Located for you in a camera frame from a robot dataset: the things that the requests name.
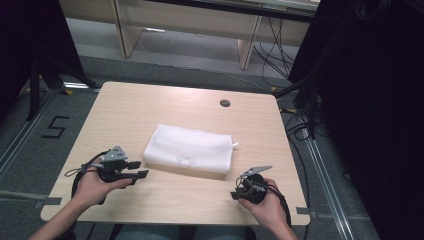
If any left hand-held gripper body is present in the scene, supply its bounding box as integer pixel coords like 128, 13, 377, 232
89, 145, 135, 184

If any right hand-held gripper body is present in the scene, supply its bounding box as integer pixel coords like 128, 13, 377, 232
234, 165, 273, 205

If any white mesh laundry bag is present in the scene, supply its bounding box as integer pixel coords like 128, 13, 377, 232
143, 123, 240, 175

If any person's right hand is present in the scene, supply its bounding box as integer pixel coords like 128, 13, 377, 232
237, 177, 288, 232

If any person's left hand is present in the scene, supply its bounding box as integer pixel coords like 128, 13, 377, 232
73, 165, 134, 206

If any black metal stand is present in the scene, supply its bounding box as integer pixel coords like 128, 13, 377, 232
27, 54, 102, 122
273, 33, 335, 140

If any black curtain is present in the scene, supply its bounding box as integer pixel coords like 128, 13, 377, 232
0, 0, 86, 118
287, 0, 424, 240

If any light wooden desk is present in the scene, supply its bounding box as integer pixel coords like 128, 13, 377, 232
59, 0, 322, 71

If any right hand-held gripper black cable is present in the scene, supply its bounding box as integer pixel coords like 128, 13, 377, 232
264, 183, 293, 230

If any hand-held gripper black cable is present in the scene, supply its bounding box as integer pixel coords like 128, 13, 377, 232
264, 183, 293, 230
64, 150, 111, 201

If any left hand-held gripper black cable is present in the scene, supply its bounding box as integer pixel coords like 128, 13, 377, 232
64, 150, 111, 201

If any black floor cable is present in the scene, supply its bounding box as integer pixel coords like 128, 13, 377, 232
280, 106, 314, 232

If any metal floor rail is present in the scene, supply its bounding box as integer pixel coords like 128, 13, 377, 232
0, 89, 58, 182
301, 128, 356, 240

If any black floor cables bundle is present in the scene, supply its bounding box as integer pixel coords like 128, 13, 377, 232
252, 16, 302, 80

